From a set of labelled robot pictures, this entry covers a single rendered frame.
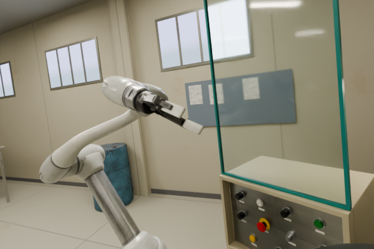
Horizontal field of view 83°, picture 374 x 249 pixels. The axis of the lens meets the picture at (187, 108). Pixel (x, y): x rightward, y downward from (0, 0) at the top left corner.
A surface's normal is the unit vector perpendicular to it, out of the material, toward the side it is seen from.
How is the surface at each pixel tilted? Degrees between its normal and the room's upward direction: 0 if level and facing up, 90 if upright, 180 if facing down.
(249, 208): 90
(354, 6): 90
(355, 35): 90
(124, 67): 90
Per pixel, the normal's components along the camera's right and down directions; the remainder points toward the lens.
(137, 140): -0.38, 0.11
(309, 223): -0.77, 0.13
